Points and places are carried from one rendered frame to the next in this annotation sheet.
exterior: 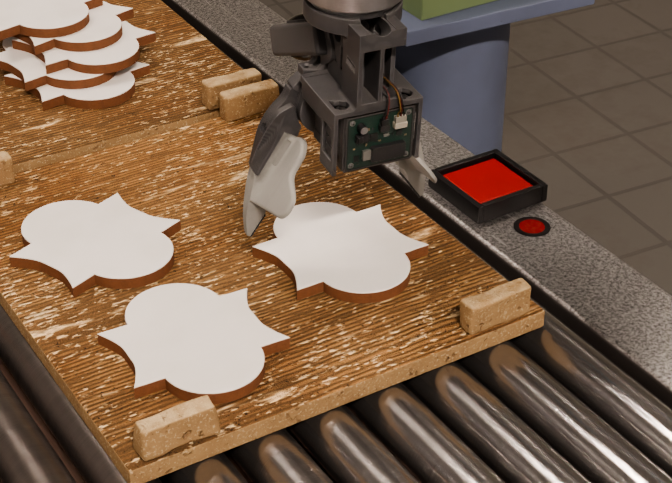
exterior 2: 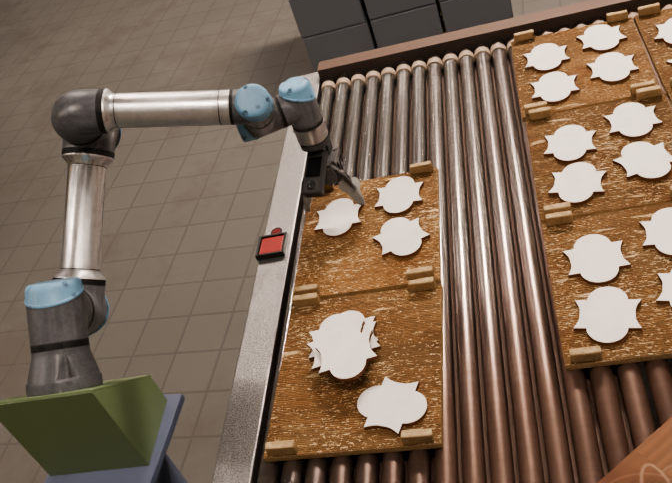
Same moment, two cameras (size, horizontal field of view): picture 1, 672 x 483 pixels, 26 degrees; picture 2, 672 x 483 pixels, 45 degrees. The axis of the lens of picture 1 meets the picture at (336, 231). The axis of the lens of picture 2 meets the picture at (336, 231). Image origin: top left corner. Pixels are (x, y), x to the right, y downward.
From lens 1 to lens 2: 246 cm
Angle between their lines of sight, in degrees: 95
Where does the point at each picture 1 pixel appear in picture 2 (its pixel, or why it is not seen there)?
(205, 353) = (400, 187)
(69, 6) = (333, 341)
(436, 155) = (268, 270)
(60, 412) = (443, 197)
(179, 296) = (393, 207)
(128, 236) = (391, 233)
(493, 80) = not seen: hidden behind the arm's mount
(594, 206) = not seen: outside the picture
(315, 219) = (336, 227)
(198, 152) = (341, 277)
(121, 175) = (373, 271)
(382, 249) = (329, 212)
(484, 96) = not seen: hidden behind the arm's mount
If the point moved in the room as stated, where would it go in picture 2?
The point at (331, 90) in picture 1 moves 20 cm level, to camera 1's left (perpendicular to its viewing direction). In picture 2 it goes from (331, 155) to (399, 168)
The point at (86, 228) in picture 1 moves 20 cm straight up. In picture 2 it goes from (401, 240) to (379, 174)
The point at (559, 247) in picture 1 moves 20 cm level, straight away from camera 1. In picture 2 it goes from (278, 222) to (221, 268)
